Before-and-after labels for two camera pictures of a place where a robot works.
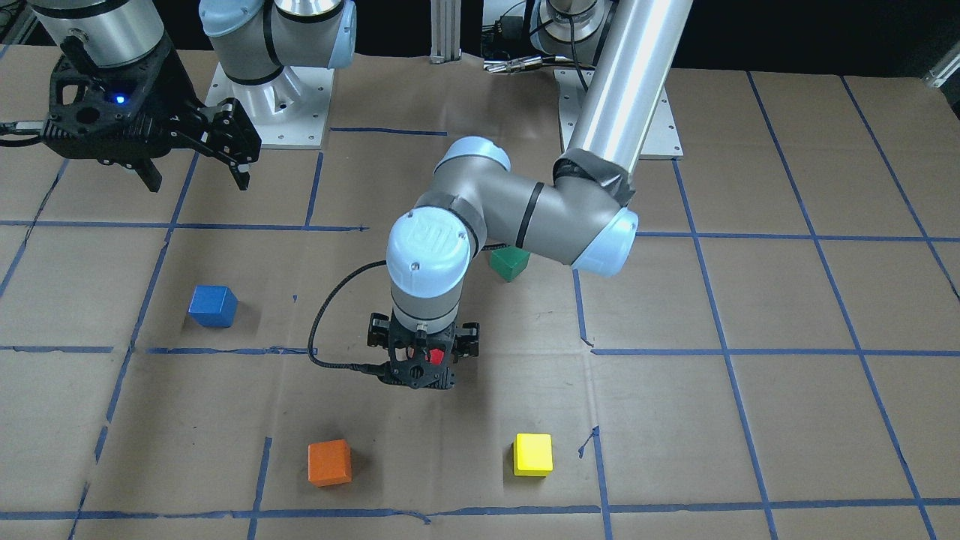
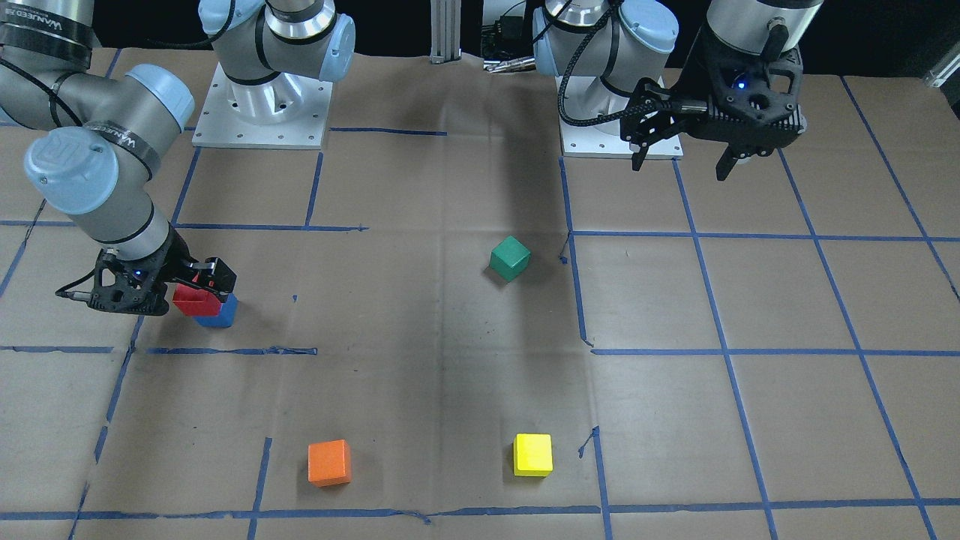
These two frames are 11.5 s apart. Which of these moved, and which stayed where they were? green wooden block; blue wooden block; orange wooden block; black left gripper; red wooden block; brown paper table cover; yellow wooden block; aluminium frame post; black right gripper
Moved: black left gripper; black right gripper; red wooden block
Stayed: brown paper table cover; green wooden block; aluminium frame post; yellow wooden block; orange wooden block; blue wooden block
